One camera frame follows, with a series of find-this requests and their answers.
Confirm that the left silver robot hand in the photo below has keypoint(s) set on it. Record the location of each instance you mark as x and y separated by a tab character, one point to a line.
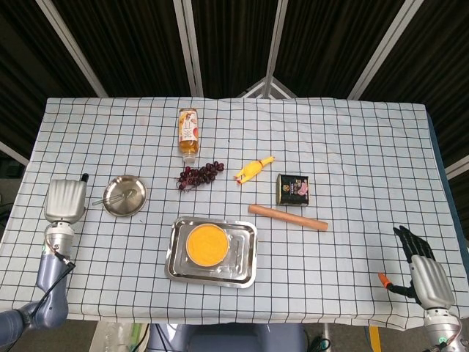
66	199

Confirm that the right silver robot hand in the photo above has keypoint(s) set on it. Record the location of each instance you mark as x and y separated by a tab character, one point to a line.
430	282

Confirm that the metal spoon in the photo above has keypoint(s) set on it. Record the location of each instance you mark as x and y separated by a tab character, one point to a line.
126	193

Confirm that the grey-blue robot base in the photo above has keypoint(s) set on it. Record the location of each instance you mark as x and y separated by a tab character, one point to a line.
227	339

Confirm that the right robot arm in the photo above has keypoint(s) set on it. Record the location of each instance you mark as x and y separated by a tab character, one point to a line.
443	328

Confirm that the round steel plate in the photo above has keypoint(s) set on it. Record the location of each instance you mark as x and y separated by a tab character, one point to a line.
126	207

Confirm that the dark red grape bunch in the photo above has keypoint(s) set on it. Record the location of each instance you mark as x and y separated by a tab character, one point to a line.
199	174

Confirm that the tea bottle with white cap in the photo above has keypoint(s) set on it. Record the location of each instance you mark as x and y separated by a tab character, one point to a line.
189	132

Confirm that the clear plastic bag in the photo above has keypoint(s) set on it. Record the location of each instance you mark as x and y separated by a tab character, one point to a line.
115	337

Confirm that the yellow powder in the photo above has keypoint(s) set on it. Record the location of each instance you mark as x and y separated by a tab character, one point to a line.
207	243

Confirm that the wooden rolling pin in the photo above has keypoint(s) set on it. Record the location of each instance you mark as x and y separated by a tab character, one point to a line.
287	218

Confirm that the black luncheon meat can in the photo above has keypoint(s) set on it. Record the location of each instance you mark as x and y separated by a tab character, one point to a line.
292	190

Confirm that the dark folding screen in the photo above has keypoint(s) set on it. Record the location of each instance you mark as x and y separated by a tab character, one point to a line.
139	47

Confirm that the white checked tablecloth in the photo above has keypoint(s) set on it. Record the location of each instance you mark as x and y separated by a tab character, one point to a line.
329	139

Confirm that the rectangular steel tray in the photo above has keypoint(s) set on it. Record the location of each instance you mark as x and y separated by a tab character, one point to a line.
242	256

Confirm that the yellow rubber chicken toy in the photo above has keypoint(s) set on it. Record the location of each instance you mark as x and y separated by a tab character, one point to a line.
251	169

